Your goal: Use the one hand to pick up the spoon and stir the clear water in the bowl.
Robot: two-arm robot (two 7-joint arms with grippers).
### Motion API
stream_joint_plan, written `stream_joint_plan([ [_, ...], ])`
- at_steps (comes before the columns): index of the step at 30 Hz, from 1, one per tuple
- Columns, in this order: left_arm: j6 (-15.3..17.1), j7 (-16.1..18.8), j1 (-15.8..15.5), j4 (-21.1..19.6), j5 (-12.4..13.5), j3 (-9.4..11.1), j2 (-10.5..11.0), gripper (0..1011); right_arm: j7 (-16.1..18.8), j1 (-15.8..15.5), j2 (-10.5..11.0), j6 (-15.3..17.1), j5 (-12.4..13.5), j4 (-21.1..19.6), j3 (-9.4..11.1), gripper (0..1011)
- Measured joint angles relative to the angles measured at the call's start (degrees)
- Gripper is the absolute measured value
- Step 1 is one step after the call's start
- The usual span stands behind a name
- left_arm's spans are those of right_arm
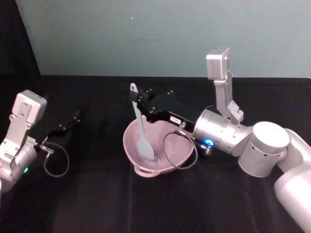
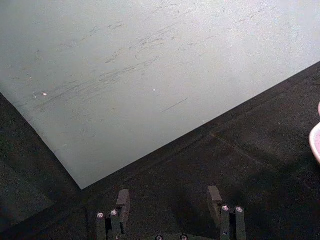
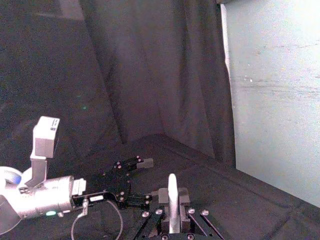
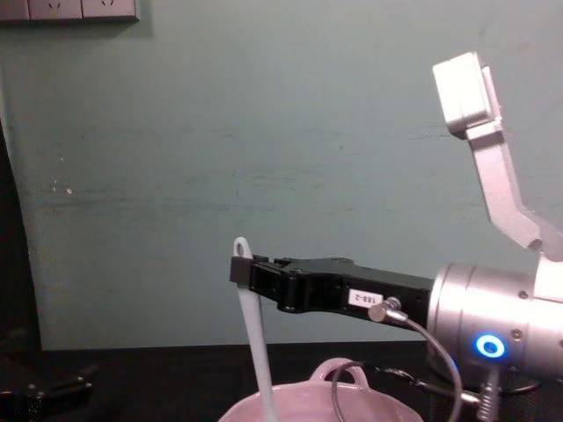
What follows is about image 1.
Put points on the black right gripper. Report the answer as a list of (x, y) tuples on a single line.
[(177, 110)]

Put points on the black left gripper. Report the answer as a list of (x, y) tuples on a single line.
[(48, 121)]

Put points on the grey plastic spoon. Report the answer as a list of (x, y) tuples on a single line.
[(143, 143)]

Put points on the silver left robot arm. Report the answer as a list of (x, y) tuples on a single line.
[(17, 136)]

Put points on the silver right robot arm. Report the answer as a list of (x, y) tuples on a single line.
[(262, 145)]

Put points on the black table cloth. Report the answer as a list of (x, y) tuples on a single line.
[(97, 206)]

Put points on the black side panel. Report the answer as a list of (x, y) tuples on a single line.
[(14, 43)]

